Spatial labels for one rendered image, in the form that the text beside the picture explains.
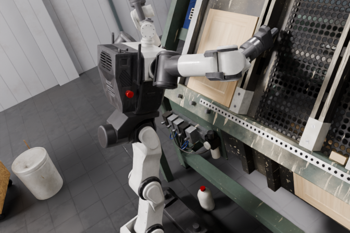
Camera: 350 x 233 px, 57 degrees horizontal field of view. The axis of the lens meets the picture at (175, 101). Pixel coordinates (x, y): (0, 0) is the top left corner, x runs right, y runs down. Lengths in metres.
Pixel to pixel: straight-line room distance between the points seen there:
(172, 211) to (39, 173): 1.24
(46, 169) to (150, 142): 1.50
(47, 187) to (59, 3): 2.60
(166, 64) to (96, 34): 3.67
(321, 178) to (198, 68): 0.66
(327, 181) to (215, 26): 1.02
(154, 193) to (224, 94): 0.66
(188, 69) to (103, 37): 3.80
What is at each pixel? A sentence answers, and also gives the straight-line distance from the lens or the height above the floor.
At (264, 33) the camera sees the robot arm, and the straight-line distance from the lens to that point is 1.53.
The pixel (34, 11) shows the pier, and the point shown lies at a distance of 4.63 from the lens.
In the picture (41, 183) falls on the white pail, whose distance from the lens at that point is 3.02.
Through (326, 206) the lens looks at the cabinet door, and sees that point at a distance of 2.00.
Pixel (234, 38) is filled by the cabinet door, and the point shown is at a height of 1.18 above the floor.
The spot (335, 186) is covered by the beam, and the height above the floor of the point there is 0.84.
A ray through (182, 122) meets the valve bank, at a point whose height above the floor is 0.76.
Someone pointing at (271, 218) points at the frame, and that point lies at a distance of 2.12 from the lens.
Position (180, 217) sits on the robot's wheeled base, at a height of 0.19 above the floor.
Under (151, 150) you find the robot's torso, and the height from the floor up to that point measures 0.86.
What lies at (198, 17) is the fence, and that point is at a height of 1.23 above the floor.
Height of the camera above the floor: 1.93
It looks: 33 degrees down
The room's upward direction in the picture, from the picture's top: 18 degrees counter-clockwise
